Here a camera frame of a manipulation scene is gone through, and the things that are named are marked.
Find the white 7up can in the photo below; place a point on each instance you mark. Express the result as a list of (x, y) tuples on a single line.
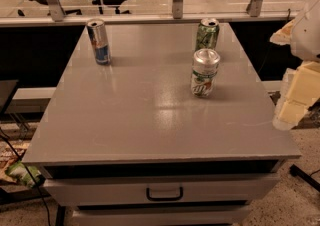
[(204, 70)]

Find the upper grey drawer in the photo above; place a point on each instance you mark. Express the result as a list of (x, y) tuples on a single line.
[(131, 190)]

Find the black stand leg right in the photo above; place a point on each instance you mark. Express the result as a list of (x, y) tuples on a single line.
[(297, 172)]

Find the lower grey drawer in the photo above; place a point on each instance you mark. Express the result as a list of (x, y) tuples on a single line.
[(163, 216)]

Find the green soda can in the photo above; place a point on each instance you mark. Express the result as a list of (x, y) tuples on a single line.
[(207, 34)]

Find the grey drawer cabinet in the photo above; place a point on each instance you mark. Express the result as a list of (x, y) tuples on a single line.
[(137, 117)]

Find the green chip bag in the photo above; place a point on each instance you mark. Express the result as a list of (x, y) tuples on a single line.
[(28, 176)]

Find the dark side table left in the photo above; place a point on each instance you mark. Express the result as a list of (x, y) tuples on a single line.
[(8, 89)]

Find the grey drawer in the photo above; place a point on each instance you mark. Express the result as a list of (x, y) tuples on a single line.
[(131, 190), (163, 216)]

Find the blue silver redbull can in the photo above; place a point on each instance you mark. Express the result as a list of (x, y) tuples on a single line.
[(99, 41)]

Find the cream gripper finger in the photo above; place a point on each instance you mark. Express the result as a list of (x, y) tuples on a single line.
[(305, 86), (288, 114)]

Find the black drawer handle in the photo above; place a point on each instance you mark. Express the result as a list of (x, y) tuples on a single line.
[(164, 195)]

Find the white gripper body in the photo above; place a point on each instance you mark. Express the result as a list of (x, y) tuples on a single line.
[(308, 38)]

